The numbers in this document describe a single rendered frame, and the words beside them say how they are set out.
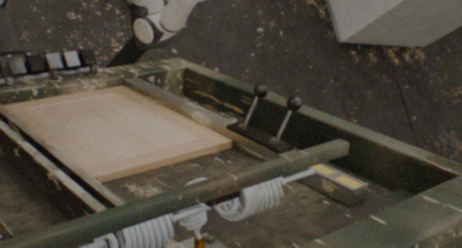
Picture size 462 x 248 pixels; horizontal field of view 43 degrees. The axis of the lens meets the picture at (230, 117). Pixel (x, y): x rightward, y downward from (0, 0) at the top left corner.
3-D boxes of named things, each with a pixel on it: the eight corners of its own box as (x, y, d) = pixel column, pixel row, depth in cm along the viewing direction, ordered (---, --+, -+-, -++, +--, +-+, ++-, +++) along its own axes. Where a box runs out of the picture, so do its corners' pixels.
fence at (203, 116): (137, 88, 193) (136, 77, 192) (366, 200, 125) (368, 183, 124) (123, 91, 190) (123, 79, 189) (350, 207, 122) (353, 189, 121)
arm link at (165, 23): (179, 16, 159) (155, 54, 174) (203, 3, 166) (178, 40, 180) (154, -13, 160) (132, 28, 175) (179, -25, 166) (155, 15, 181)
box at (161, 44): (155, 20, 224) (176, -4, 210) (165, 48, 222) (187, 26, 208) (127, 23, 217) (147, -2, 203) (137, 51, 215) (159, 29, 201)
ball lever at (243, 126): (241, 131, 152) (262, 84, 152) (251, 136, 149) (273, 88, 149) (232, 127, 149) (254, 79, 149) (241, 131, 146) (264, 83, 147)
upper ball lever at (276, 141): (273, 146, 143) (295, 97, 143) (283, 151, 140) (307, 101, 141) (263, 141, 141) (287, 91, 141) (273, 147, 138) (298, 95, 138)
